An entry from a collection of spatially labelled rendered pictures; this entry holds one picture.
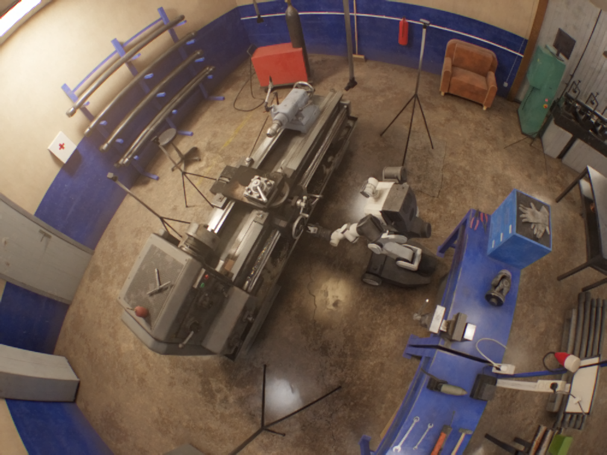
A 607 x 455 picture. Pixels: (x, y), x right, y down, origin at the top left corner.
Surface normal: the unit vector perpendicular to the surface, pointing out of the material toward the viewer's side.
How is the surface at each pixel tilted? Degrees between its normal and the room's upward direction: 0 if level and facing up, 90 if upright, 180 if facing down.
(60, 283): 90
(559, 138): 90
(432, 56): 90
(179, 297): 45
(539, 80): 90
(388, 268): 0
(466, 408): 0
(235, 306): 32
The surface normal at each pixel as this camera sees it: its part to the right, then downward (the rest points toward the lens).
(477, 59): -0.42, 0.80
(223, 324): 0.33, -0.19
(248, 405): -0.17, -0.43
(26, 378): 0.89, 0.32
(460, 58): -0.54, 0.82
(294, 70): -0.10, 0.90
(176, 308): 0.51, -0.07
